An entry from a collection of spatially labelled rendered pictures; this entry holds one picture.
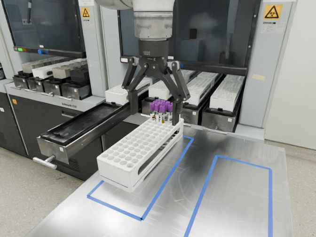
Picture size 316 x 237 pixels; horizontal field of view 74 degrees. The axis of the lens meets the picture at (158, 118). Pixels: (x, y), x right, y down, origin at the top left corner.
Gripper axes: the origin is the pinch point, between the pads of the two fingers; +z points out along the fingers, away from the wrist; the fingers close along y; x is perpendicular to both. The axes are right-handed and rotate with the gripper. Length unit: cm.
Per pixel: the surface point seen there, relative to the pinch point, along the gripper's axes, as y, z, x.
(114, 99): -34.5, 9.4, 22.1
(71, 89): -74, 14, 30
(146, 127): -2.6, 5.0, 0.1
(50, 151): -33.8, 16.4, -13.0
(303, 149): 65, 86, 159
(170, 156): 6.6, 11.0, -1.8
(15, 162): -157, 93, 22
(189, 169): 13.3, 11.0, -4.5
